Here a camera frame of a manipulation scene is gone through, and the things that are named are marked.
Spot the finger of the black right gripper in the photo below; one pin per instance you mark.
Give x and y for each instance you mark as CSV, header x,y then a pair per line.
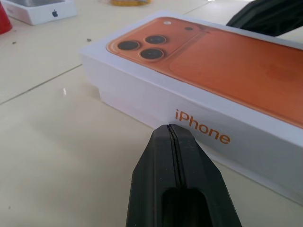
x,y
265,24
279,6

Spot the white orange iPhone box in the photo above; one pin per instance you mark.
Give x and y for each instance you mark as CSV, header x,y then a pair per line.
x,y
236,61

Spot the yellow round object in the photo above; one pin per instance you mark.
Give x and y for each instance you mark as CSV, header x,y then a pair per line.
x,y
130,2

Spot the red plastic container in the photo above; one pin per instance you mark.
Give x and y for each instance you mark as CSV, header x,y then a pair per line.
x,y
4,20

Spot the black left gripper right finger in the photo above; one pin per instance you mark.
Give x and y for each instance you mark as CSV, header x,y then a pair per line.
x,y
201,170

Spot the white box with Apple logo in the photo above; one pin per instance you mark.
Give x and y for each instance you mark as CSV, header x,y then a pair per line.
x,y
40,15

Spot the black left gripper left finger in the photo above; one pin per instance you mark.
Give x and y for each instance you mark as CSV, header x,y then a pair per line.
x,y
151,179

